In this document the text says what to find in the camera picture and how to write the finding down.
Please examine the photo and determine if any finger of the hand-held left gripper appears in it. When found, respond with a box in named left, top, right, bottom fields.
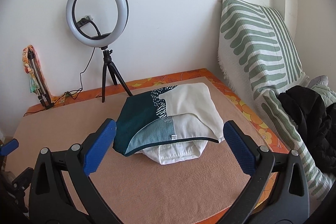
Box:
left=0, top=138, right=20, bottom=159

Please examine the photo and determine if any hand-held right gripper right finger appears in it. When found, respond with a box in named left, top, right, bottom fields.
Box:
left=223, top=120, right=310, bottom=224

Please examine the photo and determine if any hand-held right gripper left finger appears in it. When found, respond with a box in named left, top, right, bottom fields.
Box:
left=29, top=118, right=124, bottom=224

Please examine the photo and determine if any teal and white top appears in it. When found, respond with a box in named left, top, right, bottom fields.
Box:
left=113, top=82, right=224, bottom=156

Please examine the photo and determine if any white button shirt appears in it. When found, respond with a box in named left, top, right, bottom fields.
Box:
left=142, top=142, right=209, bottom=165

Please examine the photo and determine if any green striped white cushion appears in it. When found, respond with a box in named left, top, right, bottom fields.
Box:
left=252, top=88, right=332, bottom=201
left=217, top=0, right=310, bottom=98

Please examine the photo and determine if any orange floral bed sheet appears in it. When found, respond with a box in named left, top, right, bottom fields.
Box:
left=28, top=68, right=282, bottom=214

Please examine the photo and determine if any floral orange cloth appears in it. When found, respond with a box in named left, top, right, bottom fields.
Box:
left=22, top=44, right=67, bottom=106

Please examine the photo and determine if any folded silver tripod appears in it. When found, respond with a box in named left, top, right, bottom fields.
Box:
left=26, top=50, right=53, bottom=110

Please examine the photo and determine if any black jacket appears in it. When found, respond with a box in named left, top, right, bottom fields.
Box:
left=278, top=85, right=336, bottom=174

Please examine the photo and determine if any pale green quilted cloth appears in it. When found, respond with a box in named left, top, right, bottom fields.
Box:
left=308, top=76, right=336, bottom=106

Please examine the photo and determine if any black power cable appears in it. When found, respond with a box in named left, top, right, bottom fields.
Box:
left=24, top=18, right=104, bottom=117

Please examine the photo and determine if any white ring light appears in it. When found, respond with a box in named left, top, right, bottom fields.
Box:
left=66, top=0, right=130, bottom=48

